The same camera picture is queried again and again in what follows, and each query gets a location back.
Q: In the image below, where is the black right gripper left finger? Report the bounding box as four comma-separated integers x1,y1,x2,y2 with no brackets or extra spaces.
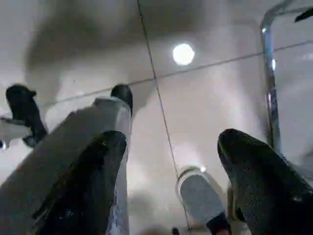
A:
29,130,128,235

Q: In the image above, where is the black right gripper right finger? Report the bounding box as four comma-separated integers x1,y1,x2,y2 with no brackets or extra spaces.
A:
217,128,313,235

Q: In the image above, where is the person in grey trousers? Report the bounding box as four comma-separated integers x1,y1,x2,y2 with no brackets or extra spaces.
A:
0,84,134,235

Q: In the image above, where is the grey white shoe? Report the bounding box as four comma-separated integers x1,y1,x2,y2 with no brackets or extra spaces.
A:
176,165,232,235

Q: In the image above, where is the black robot foot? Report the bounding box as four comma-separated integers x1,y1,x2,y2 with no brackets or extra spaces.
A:
5,84,48,149

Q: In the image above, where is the chrome tube frame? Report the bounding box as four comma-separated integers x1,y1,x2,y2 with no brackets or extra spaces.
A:
259,0,313,153

